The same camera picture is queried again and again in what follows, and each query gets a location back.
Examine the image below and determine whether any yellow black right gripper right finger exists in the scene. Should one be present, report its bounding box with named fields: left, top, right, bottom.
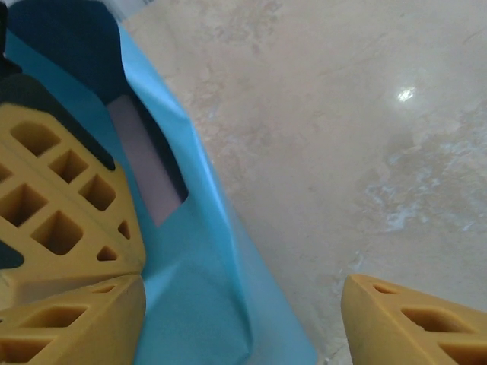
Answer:
left=340, top=273, right=487, bottom=365

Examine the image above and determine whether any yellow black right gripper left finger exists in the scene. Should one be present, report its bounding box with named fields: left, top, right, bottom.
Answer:
left=0, top=273, right=148, bottom=365

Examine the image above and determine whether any pink marbled gift box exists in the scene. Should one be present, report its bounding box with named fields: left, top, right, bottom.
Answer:
left=106, top=94, right=182, bottom=228

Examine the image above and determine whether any blue cloth sheet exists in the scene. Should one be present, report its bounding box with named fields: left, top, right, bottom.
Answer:
left=5, top=0, right=319, bottom=365

